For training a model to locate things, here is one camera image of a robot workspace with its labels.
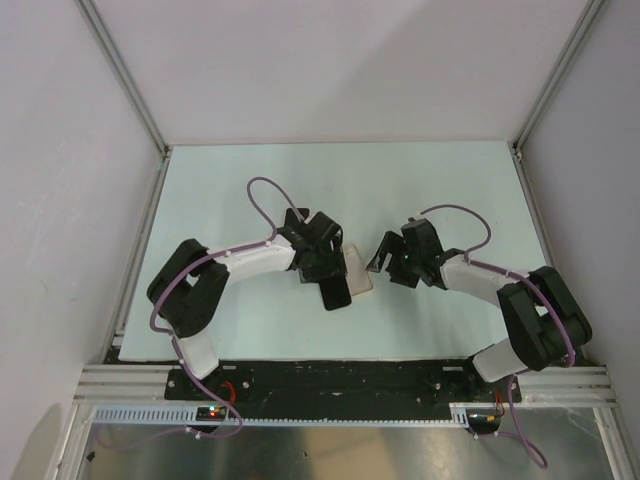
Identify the left electronics board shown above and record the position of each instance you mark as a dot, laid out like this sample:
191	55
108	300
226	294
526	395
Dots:
216	412

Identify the right electronics board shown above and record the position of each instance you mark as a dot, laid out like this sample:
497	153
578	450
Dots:
487	424

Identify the black table front rail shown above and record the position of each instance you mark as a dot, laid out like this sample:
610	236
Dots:
351	389

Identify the left aluminium frame post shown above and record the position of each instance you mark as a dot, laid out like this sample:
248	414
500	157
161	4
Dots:
98	28

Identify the right aluminium frame post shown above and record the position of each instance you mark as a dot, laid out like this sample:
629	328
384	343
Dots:
561	68

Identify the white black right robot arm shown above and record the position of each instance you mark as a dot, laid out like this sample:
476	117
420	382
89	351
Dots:
544	322

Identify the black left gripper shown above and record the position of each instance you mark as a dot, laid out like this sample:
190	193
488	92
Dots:
334	265

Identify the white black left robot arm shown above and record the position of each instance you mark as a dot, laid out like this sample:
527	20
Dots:
186	293

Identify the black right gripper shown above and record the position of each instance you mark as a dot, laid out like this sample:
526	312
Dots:
393	244

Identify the aluminium frame post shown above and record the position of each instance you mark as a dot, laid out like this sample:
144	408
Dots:
98	28
561	68

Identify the electronics board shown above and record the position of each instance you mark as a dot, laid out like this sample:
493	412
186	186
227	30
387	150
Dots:
216	412
487	424

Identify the beige phone case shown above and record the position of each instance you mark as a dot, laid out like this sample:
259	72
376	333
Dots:
357	277

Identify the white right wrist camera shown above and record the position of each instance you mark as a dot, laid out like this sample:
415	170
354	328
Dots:
415	218

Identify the aluminium front frame beam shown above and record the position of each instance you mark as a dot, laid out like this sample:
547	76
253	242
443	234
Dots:
577	387

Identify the white slotted cable duct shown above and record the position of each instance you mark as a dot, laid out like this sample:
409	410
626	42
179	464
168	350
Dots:
185	415

